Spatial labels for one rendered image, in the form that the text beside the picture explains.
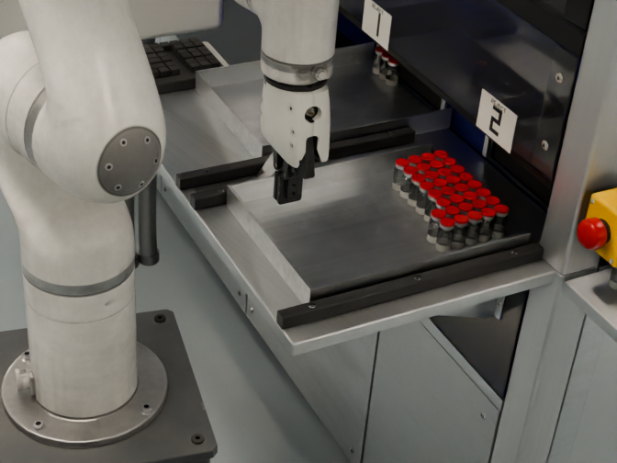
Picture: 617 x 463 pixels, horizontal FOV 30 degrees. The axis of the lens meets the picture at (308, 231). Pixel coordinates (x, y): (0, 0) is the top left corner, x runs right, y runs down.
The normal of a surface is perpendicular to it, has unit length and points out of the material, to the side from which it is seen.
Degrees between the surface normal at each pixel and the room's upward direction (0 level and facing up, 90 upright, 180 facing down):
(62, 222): 30
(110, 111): 64
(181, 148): 0
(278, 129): 93
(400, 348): 90
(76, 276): 89
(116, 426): 0
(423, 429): 90
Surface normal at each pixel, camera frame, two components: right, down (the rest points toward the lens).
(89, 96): 0.36, 0.11
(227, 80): 0.45, 0.54
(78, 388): 0.09, 0.57
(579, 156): -0.89, 0.21
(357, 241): 0.07, -0.82
